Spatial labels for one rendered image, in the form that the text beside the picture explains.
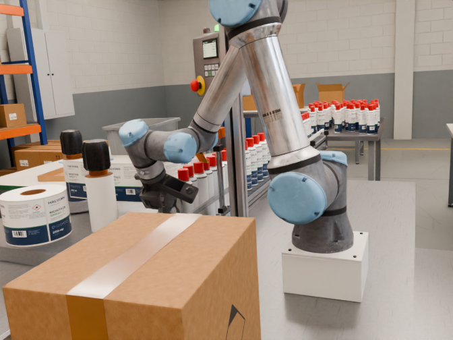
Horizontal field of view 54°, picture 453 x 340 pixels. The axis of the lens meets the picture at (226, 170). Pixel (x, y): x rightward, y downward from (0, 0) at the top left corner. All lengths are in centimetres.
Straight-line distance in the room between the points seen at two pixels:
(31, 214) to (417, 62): 789
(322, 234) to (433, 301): 28
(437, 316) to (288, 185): 42
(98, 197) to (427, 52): 777
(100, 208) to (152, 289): 94
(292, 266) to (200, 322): 58
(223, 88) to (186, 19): 873
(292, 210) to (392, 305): 33
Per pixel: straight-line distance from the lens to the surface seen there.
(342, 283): 108
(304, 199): 90
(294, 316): 103
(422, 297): 115
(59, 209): 149
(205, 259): 59
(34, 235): 148
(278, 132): 92
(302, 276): 109
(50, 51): 684
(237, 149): 132
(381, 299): 112
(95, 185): 144
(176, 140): 107
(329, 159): 103
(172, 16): 999
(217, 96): 113
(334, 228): 108
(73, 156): 183
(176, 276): 55
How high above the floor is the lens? 135
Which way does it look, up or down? 12 degrees down
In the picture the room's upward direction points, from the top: 4 degrees counter-clockwise
